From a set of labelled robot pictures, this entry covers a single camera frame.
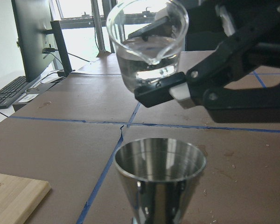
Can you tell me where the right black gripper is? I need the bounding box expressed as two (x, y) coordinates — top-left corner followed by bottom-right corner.
(186, 0), (280, 123)

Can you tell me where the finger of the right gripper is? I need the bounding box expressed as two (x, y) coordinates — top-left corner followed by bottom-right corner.
(134, 72), (191, 109)
(128, 16), (169, 39)

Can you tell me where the small glass beaker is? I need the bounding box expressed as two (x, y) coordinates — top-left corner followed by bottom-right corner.
(106, 0), (189, 92)

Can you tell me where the steel jigger measuring cup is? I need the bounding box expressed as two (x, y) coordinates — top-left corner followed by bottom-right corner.
(114, 138), (207, 224)

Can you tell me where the black monitor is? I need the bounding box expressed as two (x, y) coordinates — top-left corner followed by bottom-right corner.
(11, 0), (73, 82)

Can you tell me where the black desktop box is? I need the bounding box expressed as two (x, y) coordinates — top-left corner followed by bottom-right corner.
(12, 77), (65, 112)

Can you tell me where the black keyboard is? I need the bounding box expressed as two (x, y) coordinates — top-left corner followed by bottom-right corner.
(0, 76), (31, 109)

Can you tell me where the bamboo cutting board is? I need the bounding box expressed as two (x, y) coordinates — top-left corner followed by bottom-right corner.
(0, 174), (51, 224)

